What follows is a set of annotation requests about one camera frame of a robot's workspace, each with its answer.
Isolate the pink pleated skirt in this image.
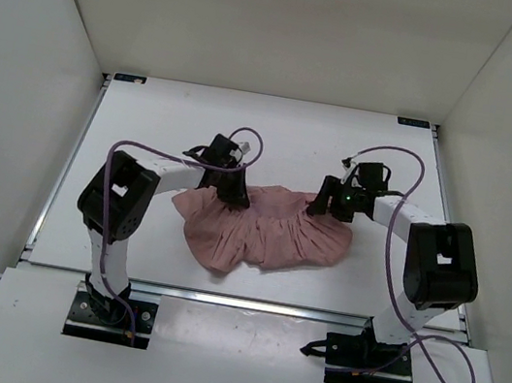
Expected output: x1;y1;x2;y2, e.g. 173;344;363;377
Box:
172;185;353;274

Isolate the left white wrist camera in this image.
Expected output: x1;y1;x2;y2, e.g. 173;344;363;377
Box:
238;142;251;155

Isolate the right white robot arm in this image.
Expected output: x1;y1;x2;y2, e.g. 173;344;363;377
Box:
306;159;478;368

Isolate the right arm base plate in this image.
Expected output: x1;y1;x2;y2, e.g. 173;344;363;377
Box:
301;332;413;383

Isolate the blue table label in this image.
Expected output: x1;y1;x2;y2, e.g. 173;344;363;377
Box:
397;116;431;130
112;72;147;84

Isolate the left blue table label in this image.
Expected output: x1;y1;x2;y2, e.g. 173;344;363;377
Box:
112;72;147;84

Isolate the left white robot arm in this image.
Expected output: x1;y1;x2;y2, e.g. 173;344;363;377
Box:
77;134;251;331

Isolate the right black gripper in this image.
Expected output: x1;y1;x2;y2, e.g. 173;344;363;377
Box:
306;174;366;225

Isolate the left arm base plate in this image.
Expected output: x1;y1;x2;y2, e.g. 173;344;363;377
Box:
61;284;159;350

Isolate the right blue table label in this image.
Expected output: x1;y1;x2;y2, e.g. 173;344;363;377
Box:
397;116;431;130

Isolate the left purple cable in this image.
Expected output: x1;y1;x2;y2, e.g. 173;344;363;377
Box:
80;105;268;345

